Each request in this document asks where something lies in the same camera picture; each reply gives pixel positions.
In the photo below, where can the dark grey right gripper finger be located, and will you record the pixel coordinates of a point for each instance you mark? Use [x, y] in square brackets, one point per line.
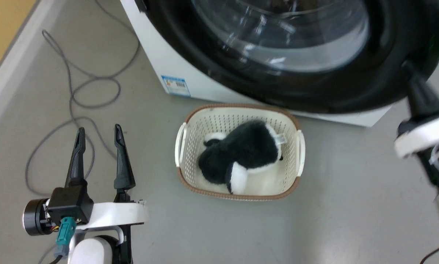
[423, 93]

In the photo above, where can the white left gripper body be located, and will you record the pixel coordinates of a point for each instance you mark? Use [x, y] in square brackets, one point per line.
[113, 214]

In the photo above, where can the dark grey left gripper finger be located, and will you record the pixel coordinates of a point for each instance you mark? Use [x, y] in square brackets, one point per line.
[76, 161]
[122, 165]

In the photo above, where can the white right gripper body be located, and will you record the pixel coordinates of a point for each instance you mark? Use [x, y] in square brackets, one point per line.
[425, 135]

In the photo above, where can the black round glass washer door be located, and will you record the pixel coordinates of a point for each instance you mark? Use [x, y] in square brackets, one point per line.
[351, 88]

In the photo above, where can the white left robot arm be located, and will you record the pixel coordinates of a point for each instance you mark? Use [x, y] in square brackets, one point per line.
[91, 251]

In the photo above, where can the white washing machine body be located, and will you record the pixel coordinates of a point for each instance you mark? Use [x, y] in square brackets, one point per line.
[168, 55]

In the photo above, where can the blue energy label sticker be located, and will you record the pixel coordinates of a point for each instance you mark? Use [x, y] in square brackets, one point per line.
[176, 86]

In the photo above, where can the cream perforated laundry basket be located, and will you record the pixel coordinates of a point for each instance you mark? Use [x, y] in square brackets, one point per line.
[219, 121]

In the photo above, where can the black and white plush toy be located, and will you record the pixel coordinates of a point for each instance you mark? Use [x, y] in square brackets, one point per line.
[238, 154]

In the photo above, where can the white plush toy tag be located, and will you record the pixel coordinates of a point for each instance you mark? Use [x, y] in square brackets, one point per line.
[281, 139]

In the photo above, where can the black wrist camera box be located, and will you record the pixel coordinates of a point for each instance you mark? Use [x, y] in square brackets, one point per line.
[71, 203]

